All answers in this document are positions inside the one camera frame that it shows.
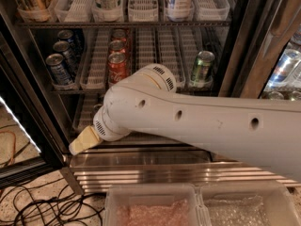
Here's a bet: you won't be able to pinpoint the front red coca-cola can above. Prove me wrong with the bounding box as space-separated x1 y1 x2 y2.
108 52 129 84

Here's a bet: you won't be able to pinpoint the left clear plastic bin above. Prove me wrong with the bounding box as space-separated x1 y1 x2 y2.
103 184 212 226

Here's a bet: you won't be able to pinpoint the open fridge door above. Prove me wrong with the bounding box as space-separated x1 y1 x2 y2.
0 17 64 189

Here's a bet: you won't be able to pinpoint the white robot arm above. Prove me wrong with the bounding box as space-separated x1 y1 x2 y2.
69 64 301 182

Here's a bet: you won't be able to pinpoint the right glass fridge door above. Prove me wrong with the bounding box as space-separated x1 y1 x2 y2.
214 0 301 98

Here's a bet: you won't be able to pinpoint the right clear plastic bin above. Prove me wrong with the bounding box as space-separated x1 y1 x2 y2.
200 182 301 226

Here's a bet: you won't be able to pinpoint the green soda can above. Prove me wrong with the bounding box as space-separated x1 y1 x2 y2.
190 51 215 83

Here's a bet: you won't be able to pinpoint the black floor cables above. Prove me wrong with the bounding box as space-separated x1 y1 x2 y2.
0 176 104 226

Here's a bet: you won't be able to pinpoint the middle red coca-cola can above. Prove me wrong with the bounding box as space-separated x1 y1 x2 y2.
109 40 127 54

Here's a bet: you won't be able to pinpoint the clear plastic bin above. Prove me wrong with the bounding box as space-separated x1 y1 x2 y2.
103 184 212 226
200 182 301 226

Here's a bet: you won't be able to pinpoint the blue pepsi can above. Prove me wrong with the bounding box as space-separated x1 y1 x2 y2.
57 29 83 54
45 54 73 86
53 40 78 73

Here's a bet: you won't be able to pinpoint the orange floor cable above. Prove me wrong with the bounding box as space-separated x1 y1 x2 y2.
0 129 18 168

